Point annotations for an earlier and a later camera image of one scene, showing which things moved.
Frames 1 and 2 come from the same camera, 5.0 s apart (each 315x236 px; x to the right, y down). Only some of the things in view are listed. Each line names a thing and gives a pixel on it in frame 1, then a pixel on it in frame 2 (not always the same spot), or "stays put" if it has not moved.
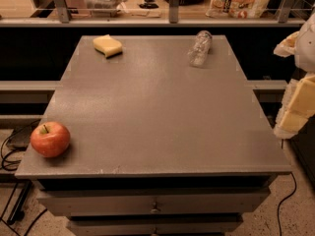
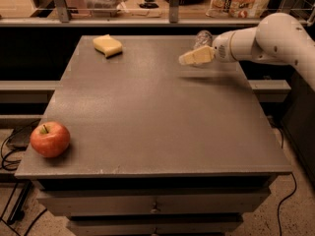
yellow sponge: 107,46 stays put
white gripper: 307,48 to 221,49
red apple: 50,139 stays put
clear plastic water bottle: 199,49 stays put
